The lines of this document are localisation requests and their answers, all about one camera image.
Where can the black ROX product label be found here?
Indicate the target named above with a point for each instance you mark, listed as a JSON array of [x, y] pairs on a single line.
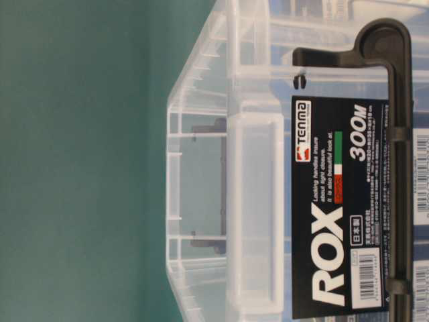
[[340, 206]]

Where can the black case locking handle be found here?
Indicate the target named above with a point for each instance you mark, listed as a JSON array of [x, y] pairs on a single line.
[[387, 42]]

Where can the clear plastic storage case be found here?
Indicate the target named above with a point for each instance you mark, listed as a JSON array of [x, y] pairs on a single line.
[[228, 150]]

